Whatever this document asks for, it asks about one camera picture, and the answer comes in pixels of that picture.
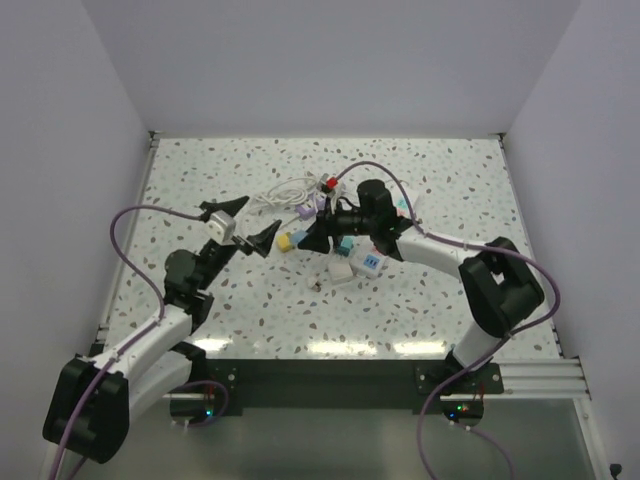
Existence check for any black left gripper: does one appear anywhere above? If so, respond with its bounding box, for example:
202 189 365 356
195 196 279 291

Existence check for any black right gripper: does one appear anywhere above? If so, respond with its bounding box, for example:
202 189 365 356
298 197 376 256

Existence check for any light blue plug adapter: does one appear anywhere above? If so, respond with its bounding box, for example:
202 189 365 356
291 230 307 248

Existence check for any teal plug adapter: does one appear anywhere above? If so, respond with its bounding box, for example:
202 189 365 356
335 237 354 258

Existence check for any yellow plug adapter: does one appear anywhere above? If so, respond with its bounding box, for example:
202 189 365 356
276 232 295 253

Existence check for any white multicolour power strip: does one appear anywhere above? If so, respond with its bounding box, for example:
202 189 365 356
351 180 412 279

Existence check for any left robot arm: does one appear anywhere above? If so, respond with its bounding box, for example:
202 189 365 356
42 196 281 463

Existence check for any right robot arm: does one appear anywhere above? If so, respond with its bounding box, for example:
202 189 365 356
307 179 544 393

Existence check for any purple power strip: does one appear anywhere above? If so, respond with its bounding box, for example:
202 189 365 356
294 198 325 220

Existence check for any white charger block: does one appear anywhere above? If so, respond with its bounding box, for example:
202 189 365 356
327 262 354 285

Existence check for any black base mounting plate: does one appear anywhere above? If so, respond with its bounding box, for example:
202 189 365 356
149 358 504 419

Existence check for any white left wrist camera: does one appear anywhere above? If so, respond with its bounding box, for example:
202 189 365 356
204 210 236 245

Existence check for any white charger plug cable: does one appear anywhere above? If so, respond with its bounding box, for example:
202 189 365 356
305 259 336 292

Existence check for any white purple strip cable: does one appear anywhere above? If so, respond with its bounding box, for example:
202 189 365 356
239 172 326 219

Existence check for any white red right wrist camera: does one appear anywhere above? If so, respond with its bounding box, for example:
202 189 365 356
319 174 344 198

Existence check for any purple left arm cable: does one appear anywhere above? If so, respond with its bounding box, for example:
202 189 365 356
49 206 211 480

